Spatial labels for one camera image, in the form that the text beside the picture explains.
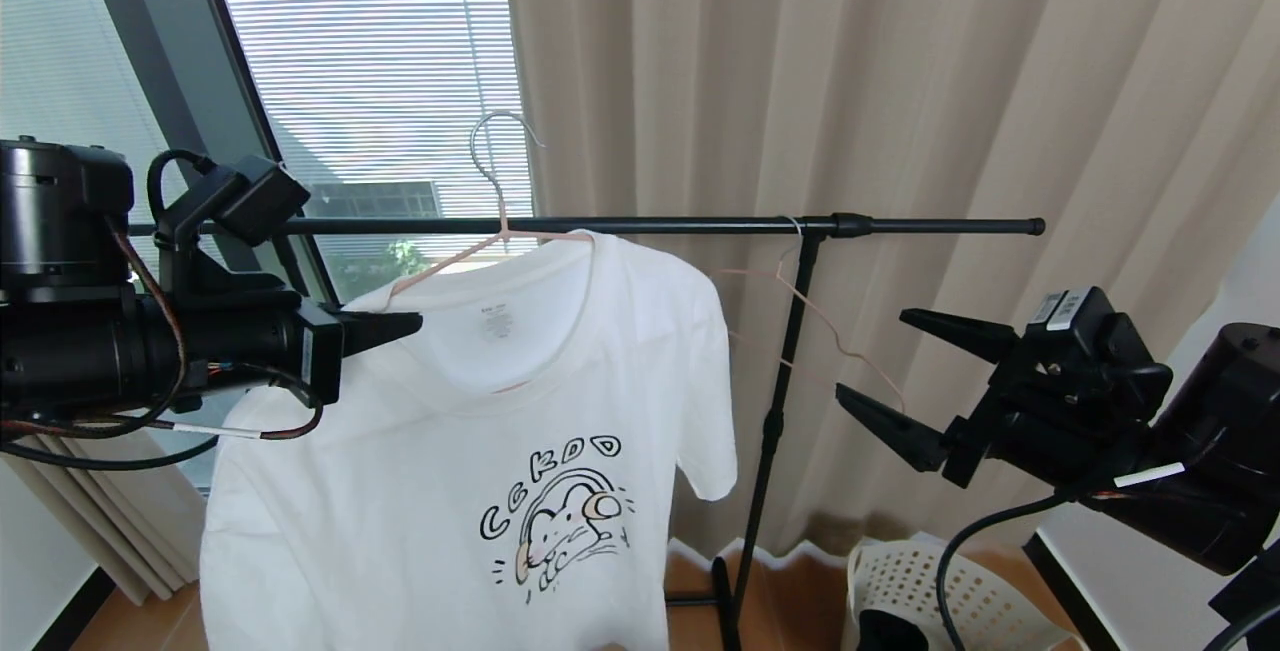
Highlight black garment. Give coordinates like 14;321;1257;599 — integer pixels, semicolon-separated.
857;608;933;651

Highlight white printed t-shirt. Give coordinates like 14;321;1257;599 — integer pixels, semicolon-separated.
198;229;739;651

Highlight beige curtain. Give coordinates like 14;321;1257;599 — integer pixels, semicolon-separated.
499;0;1280;557
0;429;208;605

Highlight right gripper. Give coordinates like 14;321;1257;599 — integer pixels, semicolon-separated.
836;307;1151;490

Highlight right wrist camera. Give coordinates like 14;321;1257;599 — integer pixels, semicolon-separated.
1020;286;1176;424

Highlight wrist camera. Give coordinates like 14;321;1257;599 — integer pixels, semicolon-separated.
1020;286;1176;424
155;155;313;277

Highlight pink clothes hanger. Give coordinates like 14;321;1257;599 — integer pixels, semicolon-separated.
715;219;907;414
385;111;601;397

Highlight black cable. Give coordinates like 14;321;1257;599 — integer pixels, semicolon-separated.
935;491;1073;651
147;149;217;227

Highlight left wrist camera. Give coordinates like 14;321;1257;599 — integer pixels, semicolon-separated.
155;155;313;277

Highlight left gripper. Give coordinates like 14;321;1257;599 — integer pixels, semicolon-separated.
150;296;346;408

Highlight black clothes rack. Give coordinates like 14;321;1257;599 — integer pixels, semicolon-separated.
128;213;1047;651

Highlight window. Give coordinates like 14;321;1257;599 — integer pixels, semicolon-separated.
0;0;541;492

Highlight white laundry basket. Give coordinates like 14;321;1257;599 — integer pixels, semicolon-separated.
845;534;1088;651

